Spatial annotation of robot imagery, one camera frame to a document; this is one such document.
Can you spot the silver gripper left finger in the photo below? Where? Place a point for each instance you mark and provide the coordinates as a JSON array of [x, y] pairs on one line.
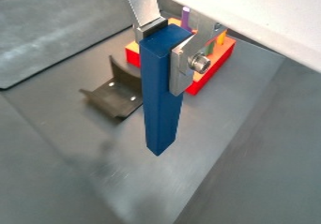
[[148, 20]]

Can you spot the purple cylinder peg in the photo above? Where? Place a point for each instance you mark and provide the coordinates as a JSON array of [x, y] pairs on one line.
[[185, 18]]

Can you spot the blue rectangular block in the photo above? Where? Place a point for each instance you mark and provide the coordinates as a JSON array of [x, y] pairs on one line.
[[161, 104]]

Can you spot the green star peg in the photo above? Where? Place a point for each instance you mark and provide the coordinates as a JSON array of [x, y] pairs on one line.
[[209, 49]]

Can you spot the yellow arch peg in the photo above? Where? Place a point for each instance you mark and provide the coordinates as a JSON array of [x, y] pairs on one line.
[[220, 39]]

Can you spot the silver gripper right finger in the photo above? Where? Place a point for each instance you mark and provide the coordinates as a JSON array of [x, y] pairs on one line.
[[188, 60]]

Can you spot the black curved holder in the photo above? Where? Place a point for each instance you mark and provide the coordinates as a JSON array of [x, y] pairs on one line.
[[118, 97]]

